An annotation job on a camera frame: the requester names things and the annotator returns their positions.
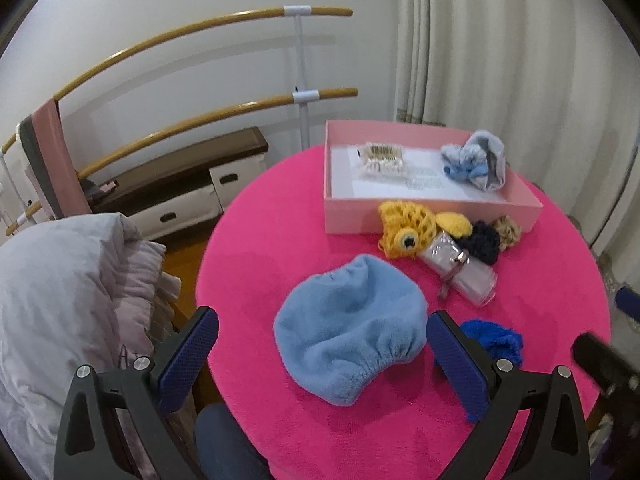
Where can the dark blue scrunchie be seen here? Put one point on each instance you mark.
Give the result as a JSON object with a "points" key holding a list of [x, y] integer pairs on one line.
{"points": [[492, 337]]}

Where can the yellow crochet fish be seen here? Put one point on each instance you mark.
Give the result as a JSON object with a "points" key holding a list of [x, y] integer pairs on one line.
{"points": [[400, 225]]}

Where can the dark wood bench with drawers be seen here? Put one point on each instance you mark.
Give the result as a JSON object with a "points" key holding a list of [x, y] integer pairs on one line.
{"points": [[200, 160]]}

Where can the cream curtain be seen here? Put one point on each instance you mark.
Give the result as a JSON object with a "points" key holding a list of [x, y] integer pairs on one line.
{"points": [[500, 60]]}

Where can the wooden barre rail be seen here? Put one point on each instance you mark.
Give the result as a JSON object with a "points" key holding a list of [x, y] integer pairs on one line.
{"points": [[200, 120], [150, 45]]}

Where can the pink grey towel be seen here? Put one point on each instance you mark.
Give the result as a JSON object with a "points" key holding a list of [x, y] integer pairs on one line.
{"points": [[50, 130]]}

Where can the light blue fuzzy sock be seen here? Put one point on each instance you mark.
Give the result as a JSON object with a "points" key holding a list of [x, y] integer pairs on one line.
{"points": [[462, 167]]}

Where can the pale pink ruffled blanket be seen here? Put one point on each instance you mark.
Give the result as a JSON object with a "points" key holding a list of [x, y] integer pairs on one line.
{"points": [[137, 285]]}

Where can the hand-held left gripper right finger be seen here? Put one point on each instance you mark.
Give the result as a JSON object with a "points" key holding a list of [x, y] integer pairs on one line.
{"points": [[452, 360]]}

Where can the white duvet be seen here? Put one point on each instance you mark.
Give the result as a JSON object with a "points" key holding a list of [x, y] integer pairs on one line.
{"points": [[50, 285]]}

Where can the light blue fleece hat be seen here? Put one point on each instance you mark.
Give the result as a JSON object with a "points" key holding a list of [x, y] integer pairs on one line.
{"points": [[345, 330]]}

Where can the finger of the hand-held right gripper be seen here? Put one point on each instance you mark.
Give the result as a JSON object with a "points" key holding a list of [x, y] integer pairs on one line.
{"points": [[629, 301], [607, 360]]}

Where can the white paper sheet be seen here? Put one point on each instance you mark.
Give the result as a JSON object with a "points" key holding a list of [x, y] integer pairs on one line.
{"points": [[430, 180]]}

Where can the pink cardboard box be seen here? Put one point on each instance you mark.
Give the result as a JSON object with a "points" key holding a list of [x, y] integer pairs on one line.
{"points": [[350, 215]]}

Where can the black scrunchie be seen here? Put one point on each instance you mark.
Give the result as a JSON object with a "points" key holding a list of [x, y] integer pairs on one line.
{"points": [[480, 242]]}

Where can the white barre post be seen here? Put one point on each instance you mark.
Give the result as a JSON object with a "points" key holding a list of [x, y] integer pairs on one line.
{"points": [[301, 60], [11, 195]]}

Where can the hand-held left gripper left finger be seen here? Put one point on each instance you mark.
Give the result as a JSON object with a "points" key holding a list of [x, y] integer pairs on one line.
{"points": [[187, 355]]}

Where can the clear pouch with pink cloth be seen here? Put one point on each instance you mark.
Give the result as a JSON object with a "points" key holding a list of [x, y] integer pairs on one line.
{"points": [[470, 280]]}

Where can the small grey cloth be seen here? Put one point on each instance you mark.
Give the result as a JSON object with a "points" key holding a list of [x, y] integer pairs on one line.
{"points": [[97, 189]]}

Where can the person's blue trouser leg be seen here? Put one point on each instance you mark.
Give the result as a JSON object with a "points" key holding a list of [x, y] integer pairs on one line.
{"points": [[225, 445]]}

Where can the pink round tablecloth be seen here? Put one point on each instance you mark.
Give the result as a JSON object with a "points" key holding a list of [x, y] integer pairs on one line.
{"points": [[280, 220]]}

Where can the grey stretch band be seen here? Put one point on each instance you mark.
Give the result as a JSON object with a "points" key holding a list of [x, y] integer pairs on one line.
{"points": [[37, 155]]}

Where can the brown scrunchie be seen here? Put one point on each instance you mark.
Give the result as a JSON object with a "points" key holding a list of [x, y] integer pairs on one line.
{"points": [[507, 230]]}

